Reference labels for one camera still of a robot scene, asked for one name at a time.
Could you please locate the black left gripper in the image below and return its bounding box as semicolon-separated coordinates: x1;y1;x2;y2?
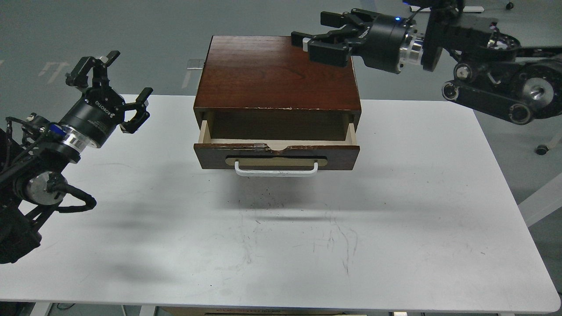
59;50;153;148

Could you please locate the dark wooden drawer cabinet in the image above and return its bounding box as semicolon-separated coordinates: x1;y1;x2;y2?
194;36;361;141

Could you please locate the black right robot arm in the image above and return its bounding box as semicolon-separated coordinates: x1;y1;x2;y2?
291;0;562;125

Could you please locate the wooden drawer with white handle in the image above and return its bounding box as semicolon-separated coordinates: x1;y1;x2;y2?
194;120;360;177

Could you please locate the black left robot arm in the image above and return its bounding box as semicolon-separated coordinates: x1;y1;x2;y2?
0;50;153;264

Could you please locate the white table leg base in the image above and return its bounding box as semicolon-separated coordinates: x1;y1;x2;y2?
462;6;485;14

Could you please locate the chair base with caster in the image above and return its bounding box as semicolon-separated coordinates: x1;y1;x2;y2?
534;132;562;155

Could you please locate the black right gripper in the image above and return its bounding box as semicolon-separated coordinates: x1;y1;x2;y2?
291;8;415;74

